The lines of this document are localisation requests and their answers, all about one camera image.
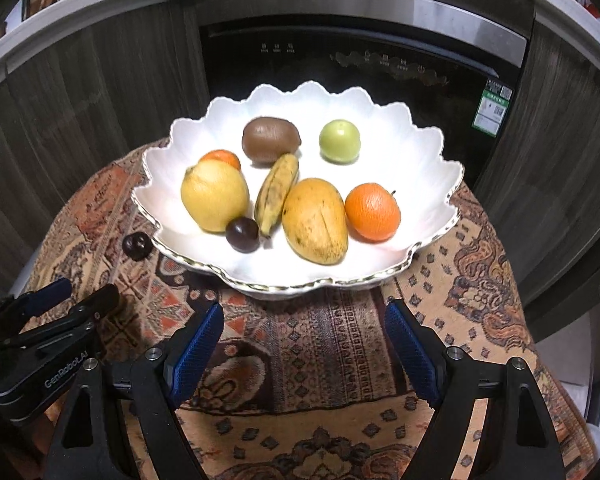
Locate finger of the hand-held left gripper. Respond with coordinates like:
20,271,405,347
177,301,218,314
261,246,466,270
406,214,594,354
21,277,73,313
64,283,121,324

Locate green round fruit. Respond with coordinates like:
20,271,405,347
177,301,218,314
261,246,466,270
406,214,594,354
318,119,362,164

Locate dark purple plum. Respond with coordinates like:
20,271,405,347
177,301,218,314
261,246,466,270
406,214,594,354
122,232,152,262
225,217,261,253

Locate orange mandarin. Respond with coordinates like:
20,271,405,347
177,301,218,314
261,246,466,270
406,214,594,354
199,149,242,172
344,182,402,243

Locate patterned woven tablecloth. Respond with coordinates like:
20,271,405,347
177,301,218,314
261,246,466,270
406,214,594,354
27,140,598,480

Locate green white sticker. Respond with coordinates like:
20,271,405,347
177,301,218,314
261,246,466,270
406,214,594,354
471,77,513,138

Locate dark wood cabinet door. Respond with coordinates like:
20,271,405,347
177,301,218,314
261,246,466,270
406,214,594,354
472,20,600,306
0,7,211,311

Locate black built-in dishwasher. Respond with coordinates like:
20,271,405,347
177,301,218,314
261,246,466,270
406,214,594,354
190,0,536,186

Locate brown kiwi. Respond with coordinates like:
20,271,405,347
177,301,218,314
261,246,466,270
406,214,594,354
242,116,302,165

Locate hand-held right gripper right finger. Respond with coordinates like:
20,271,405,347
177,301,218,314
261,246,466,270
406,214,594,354
384,298,566,480

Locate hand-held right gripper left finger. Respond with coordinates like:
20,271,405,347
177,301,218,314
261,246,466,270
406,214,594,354
47,301,226,480

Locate yellow mango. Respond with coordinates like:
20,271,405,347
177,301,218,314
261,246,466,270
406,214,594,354
281,177,350,265

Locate small spotted banana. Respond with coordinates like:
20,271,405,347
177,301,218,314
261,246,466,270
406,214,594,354
254,153,301,239

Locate white scalloped bowl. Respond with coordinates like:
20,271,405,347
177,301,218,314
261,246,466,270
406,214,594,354
131,81,465,301

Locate yellow lemon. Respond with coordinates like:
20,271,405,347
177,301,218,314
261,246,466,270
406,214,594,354
180,160,250,234

